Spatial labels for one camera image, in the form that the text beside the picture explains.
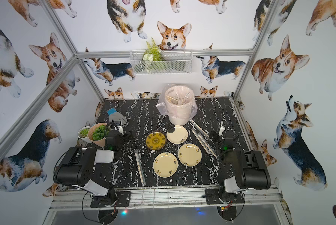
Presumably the dark yellow patterned plate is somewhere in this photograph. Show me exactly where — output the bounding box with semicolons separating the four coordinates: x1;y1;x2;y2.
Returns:
145;131;167;151

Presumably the grey blue work glove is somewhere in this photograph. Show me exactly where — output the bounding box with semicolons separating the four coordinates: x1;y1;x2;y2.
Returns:
107;108;128;126

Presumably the cream plate back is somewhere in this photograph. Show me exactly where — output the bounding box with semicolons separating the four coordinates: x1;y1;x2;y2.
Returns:
166;125;188;144

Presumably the disposable chopsticks pack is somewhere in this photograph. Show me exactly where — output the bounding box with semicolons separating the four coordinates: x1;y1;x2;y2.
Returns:
134;150;146;187

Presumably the cream plate front left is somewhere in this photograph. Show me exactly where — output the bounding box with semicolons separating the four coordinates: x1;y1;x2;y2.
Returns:
153;152;178;178

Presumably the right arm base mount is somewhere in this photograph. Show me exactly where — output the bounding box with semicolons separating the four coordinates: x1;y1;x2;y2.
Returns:
202;188;245;205

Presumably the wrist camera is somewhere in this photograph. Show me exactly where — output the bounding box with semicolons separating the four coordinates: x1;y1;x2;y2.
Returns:
218;121;226;136
113;121;124;135

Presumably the white wire wall basket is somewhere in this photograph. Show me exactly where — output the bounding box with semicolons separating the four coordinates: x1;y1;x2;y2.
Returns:
130;50;193;75

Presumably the artificial fern with flower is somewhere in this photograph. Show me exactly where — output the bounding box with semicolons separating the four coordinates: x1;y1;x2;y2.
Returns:
142;38;163;72

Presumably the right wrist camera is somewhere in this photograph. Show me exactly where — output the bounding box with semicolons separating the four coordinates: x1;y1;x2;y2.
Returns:
218;121;226;136

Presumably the wrapped chopsticks pack near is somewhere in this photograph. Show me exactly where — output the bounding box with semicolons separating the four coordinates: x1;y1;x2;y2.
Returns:
190;128;218;159

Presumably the cream plate front right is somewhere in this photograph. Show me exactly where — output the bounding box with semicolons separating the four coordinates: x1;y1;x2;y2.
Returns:
178;143;202;167

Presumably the wrapped chopsticks pack far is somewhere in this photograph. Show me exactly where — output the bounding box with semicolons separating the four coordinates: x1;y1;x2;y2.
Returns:
189;119;212;140

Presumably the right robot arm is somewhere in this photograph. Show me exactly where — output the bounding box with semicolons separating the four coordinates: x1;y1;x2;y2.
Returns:
204;121;271;205

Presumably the pink trash bin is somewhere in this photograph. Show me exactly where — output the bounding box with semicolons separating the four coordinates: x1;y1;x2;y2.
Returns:
164;85;198;126

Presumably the cream plate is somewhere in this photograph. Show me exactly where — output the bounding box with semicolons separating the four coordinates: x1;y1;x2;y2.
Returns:
178;143;202;167
166;125;188;144
153;152;178;178

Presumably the aluminium front rail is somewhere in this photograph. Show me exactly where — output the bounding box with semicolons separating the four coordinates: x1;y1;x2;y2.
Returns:
49;185;283;212

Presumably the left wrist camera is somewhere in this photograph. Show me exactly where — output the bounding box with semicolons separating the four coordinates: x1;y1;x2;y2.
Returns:
113;121;124;135

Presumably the clear plastic bin liner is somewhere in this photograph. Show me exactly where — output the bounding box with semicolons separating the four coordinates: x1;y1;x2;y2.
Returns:
156;84;186;116

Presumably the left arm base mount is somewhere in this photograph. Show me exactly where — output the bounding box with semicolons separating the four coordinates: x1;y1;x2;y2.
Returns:
90;191;131;208

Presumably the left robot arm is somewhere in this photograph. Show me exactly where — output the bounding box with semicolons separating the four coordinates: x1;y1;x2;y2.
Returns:
53;121;133;206

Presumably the brown pot green plant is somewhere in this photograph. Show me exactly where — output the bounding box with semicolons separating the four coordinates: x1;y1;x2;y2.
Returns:
87;123;110;147

